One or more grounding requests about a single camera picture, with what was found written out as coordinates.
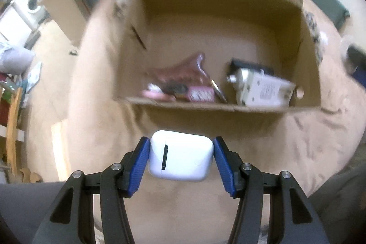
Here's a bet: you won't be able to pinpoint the colourful wooden rack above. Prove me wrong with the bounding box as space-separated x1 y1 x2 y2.
0 81 43 184

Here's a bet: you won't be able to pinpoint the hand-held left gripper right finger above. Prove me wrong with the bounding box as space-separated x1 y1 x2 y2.
213 136 331 244

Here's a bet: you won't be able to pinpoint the white rounded plastic case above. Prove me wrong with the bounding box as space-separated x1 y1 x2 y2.
147 130 215 183

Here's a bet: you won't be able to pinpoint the grey plastic bag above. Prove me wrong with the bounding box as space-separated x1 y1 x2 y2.
0 42 35 76

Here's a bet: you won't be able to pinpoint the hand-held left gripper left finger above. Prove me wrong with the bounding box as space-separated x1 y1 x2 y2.
31 136 151 244

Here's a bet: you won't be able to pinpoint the person's grey trousers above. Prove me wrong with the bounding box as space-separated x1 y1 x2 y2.
0 147 366 244

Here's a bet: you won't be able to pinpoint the black flashlight with lanyard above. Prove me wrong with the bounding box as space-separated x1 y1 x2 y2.
229 59 275 74

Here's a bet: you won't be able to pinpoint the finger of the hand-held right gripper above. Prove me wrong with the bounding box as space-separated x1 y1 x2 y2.
347 43 366 83

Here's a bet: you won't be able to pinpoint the bathroom scale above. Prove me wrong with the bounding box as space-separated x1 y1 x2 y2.
23 61 43 93

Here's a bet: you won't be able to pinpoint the white washing machine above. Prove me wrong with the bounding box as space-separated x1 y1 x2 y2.
14 0 48 27

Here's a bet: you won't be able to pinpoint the small pink plastic item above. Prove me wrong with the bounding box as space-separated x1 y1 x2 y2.
142 89 175 102

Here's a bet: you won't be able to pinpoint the small pink carton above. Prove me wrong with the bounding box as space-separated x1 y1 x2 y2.
187 85 215 103

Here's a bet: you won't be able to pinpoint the brown cardboard box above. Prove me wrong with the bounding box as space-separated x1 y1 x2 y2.
113 0 322 114

